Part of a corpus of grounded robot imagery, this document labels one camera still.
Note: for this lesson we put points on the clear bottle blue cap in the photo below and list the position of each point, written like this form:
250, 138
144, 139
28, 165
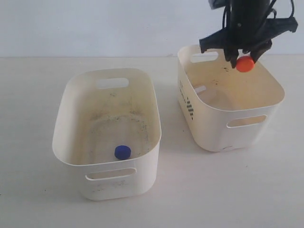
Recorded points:
122, 152

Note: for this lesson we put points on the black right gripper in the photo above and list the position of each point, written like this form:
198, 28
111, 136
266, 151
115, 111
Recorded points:
248, 25

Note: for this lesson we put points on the clear bottle orange cap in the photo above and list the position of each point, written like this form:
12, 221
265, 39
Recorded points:
245, 64

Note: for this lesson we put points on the white plastic bin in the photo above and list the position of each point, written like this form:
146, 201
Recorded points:
99, 111
240, 112

